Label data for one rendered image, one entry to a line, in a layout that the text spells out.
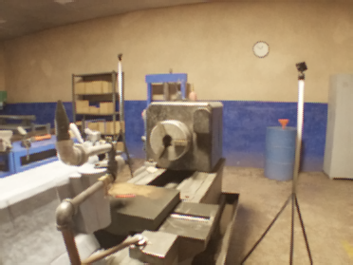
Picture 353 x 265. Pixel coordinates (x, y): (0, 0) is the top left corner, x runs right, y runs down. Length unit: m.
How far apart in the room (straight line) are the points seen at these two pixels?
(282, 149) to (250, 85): 1.44
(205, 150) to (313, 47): 3.85
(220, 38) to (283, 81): 1.50
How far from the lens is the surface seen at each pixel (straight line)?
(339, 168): 4.80
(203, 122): 1.64
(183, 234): 0.93
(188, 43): 5.27
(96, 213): 0.73
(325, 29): 5.29
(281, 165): 4.37
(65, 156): 0.44
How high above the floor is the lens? 1.35
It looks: 8 degrees down
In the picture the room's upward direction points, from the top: straight up
